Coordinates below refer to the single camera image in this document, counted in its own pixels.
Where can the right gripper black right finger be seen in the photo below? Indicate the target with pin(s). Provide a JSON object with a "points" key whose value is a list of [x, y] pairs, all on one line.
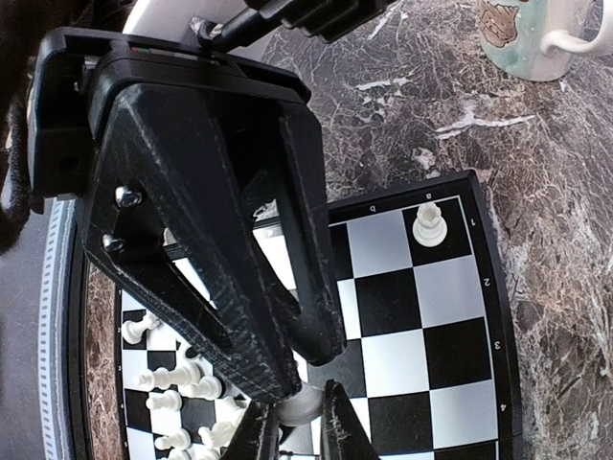
{"points": [[302, 201]]}

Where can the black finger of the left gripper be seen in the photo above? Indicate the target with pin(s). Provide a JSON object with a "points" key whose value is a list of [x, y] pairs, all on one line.
{"points": [[342, 434]]}

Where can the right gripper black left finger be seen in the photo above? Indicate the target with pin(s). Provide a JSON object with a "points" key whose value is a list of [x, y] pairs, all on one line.
{"points": [[164, 218]]}

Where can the white pawn chess piece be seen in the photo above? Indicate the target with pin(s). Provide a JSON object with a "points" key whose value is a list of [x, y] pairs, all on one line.
{"points": [[302, 408]]}

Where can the black silver chess board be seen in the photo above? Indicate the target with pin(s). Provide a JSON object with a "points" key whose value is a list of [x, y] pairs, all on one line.
{"points": [[430, 366]]}

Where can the white rook chess piece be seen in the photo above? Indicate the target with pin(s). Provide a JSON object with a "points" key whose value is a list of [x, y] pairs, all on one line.
{"points": [[429, 228]]}

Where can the cream floral mug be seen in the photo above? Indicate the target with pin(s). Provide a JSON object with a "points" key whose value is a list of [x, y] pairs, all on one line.
{"points": [[537, 40]]}

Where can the white perforated cable duct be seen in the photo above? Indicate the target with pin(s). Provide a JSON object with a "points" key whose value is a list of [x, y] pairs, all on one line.
{"points": [[52, 335]]}

